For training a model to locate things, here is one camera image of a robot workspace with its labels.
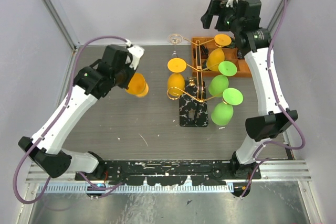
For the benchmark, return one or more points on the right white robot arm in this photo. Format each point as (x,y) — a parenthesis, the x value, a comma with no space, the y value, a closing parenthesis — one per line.
(254,42)

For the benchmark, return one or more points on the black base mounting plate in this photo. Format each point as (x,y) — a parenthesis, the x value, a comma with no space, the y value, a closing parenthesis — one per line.
(173,172)

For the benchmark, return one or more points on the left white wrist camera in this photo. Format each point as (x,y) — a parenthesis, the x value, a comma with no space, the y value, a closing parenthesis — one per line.
(135,54)

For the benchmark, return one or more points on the clear champagne flute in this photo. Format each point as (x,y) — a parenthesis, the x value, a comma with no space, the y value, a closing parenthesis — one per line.
(175,39)

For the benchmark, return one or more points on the gold wine glass rack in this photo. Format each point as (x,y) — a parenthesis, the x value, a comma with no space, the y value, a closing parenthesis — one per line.
(193,111)

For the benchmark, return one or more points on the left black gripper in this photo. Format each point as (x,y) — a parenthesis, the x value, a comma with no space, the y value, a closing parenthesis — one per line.
(125,84)

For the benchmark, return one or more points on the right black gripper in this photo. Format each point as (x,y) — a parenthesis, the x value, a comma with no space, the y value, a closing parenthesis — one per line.
(216,7)

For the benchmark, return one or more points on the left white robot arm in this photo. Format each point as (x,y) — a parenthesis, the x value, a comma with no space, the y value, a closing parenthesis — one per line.
(116,68)

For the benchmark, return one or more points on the slotted cable duct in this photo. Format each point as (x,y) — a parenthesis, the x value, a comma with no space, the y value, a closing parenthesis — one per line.
(186,188)

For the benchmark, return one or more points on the green goblet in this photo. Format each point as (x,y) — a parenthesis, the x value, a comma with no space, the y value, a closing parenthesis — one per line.
(221,81)
(224,111)

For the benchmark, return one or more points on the orange goblet front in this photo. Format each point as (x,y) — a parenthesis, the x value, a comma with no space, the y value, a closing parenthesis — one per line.
(138,86)

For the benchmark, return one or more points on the dark rolled cloth in tray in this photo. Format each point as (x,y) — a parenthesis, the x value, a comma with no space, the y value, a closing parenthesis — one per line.
(204,50)

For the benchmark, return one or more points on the orange goblet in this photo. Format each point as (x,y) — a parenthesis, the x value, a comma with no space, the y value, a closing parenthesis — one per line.
(217,56)
(176,83)
(138,86)

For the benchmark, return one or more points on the orange divided tray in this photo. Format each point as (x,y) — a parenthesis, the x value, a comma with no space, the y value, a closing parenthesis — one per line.
(232,54)

